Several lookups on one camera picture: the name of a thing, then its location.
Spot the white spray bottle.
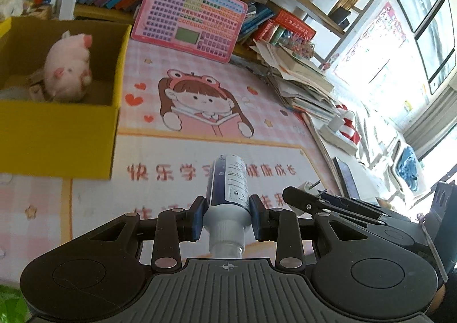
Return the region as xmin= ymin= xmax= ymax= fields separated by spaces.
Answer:
xmin=202 ymin=153 xmax=252 ymax=259

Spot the white power strip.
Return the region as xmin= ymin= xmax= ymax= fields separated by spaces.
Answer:
xmin=318 ymin=125 xmax=359 ymax=155

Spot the long red box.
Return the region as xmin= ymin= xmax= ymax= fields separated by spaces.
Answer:
xmin=273 ymin=9 xmax=318 ymax=38

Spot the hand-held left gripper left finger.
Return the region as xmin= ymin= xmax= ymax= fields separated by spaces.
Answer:
xmin=86 ymin=196 xmax=208 ymax=272

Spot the pink learning tablet toy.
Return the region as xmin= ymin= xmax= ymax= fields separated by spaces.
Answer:
xmin=130 ymin=0 xmax=248 ymax=65

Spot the large white drawing pad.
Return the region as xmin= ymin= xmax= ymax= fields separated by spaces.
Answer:
xmin=303 ymin=112 xmax=379 ymax=202

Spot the green cloth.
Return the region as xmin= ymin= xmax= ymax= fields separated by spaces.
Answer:
xmin=0 ymin=285 xmax=29 ymax=323

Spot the red white striped cloth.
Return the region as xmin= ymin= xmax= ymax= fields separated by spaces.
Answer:
xmin=334 ymin=103 xmax=362 ymax=147

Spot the pink pig plush toy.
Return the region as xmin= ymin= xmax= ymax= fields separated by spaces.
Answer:
xmin=43 ymin=31 xmax=94 ymax=102

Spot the pink printed desk mat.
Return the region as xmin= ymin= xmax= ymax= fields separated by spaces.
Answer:
xmin=0 ymin=35 xmax=343 ymax=281

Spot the white plastic bag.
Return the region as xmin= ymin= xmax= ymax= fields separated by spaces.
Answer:
xmin=0 ymin=0 xmax=25 ymax=20

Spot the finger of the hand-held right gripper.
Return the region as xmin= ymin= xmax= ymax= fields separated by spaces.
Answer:
xmin=284 ymin=185 xmax=389 ymax=227
xmin=319 ymin=191 xmax=390 ymax=215

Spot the row of thin blue books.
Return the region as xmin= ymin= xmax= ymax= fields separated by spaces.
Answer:
xmin=236 ymin=2 xmax=277 ymax=46

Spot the stack of papers and books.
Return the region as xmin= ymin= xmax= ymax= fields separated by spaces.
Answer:
xmin=250 ymin=39 xmax=338 ymax=122

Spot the white plugged-in charger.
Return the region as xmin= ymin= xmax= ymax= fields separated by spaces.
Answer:
xmin=328 ymin=114 xmax=345 ymax=133

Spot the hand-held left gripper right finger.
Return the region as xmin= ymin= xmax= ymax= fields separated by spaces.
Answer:
xmin=250 ymin=194 xmax=375 ymax=271

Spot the black desk object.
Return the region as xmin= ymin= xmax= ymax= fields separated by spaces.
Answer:
xmin=330 ymin=7 xmax=352 ymax=29

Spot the pink wall poster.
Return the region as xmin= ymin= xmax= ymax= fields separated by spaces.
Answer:
xmin=336 ymin=2 xmax=409 ymax=75

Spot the cluster of colourful figurines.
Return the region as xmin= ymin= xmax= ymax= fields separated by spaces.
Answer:
xmin=282 ymin=32 xmax=316 ymax=59

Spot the small red packet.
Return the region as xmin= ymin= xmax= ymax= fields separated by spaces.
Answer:
xmin=255 ymin=19 xmax=282 ymax=43

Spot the black window frame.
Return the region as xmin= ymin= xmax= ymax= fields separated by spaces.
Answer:
xmin=394 ymin=0 xmax=457 ymax=95

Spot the black smartphone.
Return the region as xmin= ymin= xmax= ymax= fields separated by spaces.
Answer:
xmin=333 ymin=157 xmax=361 ymax=200

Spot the blue cloth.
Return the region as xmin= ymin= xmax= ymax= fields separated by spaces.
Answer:
xmin=396 ymin=146 xmax=418 ymax=191

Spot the yellow cardboard box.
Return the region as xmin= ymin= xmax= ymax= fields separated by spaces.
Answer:
xmin=0 ymin=17 xmax=132 ymax=181

